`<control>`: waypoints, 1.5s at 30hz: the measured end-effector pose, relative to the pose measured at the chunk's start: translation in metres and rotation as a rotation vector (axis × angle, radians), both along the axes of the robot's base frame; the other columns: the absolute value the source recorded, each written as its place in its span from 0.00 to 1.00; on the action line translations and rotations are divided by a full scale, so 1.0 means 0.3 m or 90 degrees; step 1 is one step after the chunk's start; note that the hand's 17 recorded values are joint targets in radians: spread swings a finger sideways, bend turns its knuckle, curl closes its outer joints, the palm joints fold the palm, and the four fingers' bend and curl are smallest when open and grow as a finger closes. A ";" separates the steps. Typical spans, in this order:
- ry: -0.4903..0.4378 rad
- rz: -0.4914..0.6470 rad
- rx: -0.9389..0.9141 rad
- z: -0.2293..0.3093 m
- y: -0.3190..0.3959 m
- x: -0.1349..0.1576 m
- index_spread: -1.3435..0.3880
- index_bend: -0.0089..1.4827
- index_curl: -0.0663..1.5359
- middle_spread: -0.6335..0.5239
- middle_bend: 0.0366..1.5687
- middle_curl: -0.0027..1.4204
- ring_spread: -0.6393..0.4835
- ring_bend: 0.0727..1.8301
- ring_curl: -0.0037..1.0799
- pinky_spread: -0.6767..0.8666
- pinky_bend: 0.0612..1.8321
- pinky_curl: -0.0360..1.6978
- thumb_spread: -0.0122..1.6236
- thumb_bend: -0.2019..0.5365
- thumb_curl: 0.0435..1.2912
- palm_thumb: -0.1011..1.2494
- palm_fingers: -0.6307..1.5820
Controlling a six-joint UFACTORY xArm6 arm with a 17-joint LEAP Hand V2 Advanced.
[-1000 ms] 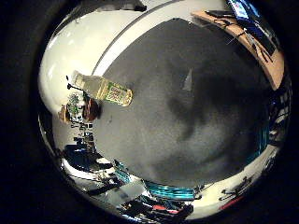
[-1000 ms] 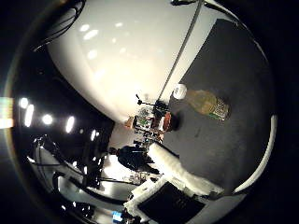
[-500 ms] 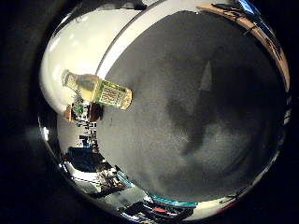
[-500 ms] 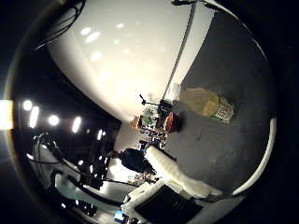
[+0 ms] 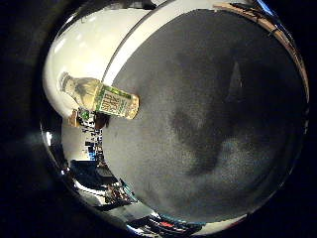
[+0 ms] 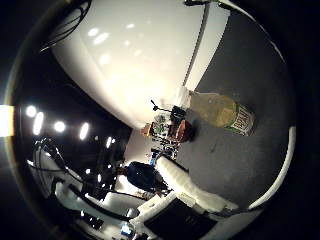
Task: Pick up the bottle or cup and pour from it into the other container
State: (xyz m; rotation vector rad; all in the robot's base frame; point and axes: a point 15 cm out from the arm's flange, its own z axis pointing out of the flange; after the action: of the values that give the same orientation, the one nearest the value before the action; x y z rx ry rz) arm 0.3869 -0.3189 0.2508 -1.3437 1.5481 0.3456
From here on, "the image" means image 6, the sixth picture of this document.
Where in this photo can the black camera tripod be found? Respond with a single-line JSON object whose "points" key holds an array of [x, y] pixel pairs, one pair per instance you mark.
{"points": [[160, 108]]}

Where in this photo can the yellow drink bottle white cap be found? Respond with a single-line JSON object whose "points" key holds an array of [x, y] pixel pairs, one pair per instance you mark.
{"points": [[224, 112]]}

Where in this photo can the person in dark blue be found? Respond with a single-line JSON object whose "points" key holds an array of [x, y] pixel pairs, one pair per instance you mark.
{"points": [[144, 175]]}

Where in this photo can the red-brown bowl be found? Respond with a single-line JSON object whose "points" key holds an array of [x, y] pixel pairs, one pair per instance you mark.
{"points": [[183, 130]]}

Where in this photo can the cluttered storage shelf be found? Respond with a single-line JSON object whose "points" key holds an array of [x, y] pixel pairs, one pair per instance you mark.
{"points": [[159, 128]]}

